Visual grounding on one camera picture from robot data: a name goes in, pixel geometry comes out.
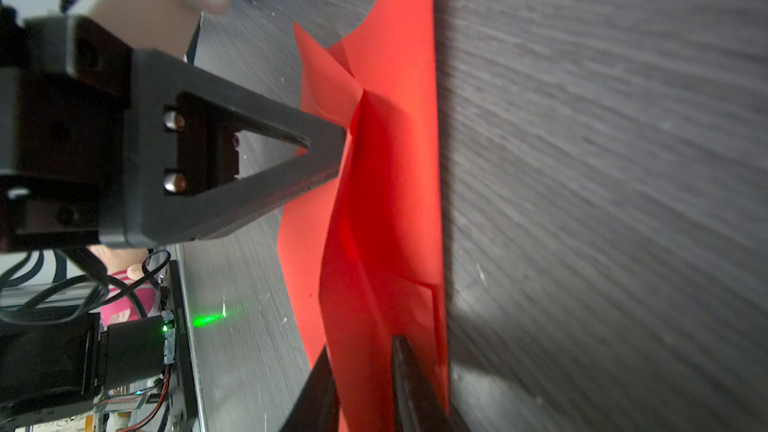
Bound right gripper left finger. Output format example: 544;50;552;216
280;347;340;432

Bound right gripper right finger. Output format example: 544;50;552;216
391;335;460;432

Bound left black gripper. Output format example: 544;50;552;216
1;6;346;252

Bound red square paper sheet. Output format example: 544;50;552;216
277;0;449;431

